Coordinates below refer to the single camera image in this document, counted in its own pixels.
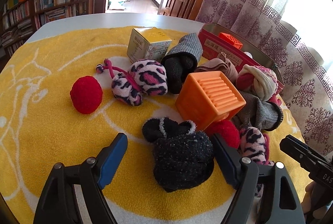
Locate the leopard plush toy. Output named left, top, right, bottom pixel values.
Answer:
left=96, top=59, right=168, bottom=106
left=238, top=126, right=274, bottom=197

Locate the red pompom ball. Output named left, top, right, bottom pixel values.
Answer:
left=204, top=120, right=240, bottom=149
left=70, top=76, right=103, bottom=115

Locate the black fuzzy sock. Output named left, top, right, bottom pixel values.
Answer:
left=142, top=117, right=214, bottom=193

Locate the orange ribbed cube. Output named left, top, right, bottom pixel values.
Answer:
left=175, top=71, right=246, bottom=130

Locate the white pink fuzzy sock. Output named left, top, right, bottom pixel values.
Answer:
left=235, top=64, right=278, bottom=101

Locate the beige pink cloth bundle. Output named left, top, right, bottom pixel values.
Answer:
left=195, top=53, right=238, bottom=84

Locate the grey black sock roll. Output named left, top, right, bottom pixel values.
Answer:
left=161, top=33, right=203, bottom=94

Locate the large orange cat cube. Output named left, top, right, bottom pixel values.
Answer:
left=219, top=32, right=243, bottom=50

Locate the yellow cardboard box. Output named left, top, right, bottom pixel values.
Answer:
left=127, top=27, right=172, bottom=63

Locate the right hand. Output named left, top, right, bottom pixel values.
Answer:
left=301, top=181, right=332, bottom=223

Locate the yellow white towel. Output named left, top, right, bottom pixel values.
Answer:
left=0, top=25, right=313, bottom=224

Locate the red biscuit tin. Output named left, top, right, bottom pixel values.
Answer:
left=198, top=24, right=285, bottom=94

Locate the purple patterned curtain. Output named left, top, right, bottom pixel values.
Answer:
left=196, top=0, right=332, bottom=155

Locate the large wooden bookshelf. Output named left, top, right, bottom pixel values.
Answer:
left=1, top=0, right=94, bottom=58

